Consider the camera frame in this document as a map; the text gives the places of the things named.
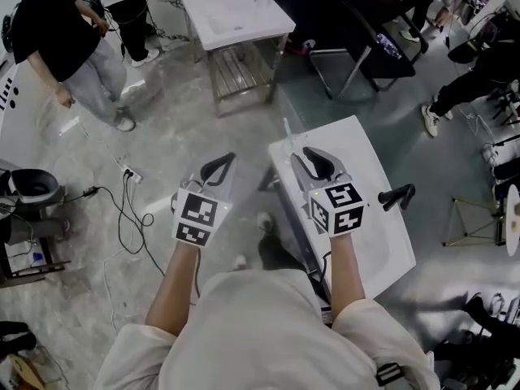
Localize dark wooden chair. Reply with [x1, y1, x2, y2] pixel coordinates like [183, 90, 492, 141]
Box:
[0, 233, 72, 288]

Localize white power cable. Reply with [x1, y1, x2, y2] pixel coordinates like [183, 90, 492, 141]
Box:
[101, 176, 141, 335]

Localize black strap buckle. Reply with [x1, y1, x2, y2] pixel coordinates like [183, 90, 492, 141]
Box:
[375, 362, 405, 388]

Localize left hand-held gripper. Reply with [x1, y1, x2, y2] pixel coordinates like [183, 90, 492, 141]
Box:
[170, 151, 238, 249]

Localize black office chair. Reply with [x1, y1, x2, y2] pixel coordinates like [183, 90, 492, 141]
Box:
[308, 0, 430, 102]

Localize black power cable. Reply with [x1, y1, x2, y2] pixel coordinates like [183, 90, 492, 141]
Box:
[97, 172, 167, 278]

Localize clear plastic bottle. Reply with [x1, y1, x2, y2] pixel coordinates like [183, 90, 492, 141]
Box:
[375, 32, 403, 60]

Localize person's white shirt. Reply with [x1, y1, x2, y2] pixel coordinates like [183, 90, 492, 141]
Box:
[93, 268, 442, 390]

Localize black bag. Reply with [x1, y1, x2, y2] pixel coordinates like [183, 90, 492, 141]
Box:
[0, 321, 37, 353]

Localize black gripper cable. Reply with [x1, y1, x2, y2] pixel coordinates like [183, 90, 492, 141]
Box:
[319, 249, 334, 300]
[193, 248, 203, 306]

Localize white marble table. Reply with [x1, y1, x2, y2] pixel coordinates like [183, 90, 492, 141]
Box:
[144, 0, 192, 44]

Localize white panel with black marks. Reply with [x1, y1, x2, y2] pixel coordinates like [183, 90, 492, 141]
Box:
[0, 61, 89, 170]

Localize white round table gold frame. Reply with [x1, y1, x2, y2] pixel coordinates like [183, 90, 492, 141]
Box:
[442, 184, 520, 258]

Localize person's left forearm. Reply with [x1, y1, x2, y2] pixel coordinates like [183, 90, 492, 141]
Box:
[145, 241, 202, 336]

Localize clear plastic cup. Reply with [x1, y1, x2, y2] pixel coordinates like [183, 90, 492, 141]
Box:
[284, 132, 313, 156]

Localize white power strip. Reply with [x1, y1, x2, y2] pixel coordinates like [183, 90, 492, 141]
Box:
[120, 164, 144, 184]

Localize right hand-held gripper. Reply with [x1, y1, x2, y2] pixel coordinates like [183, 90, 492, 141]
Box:
[290, 146, 366, 239]

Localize person's right forearm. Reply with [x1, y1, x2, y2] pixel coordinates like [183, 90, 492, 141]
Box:
[329, 233, 366, 312]

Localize white washbasin on metal frame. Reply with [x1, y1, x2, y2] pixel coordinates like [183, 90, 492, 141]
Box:
[178, 0, 297, 118]

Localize white washbasin table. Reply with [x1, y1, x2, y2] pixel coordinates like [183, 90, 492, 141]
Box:
[258, 115, 418, 302]

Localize person's dark trousers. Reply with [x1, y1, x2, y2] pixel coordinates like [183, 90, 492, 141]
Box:
[258, 229, 308, 274]

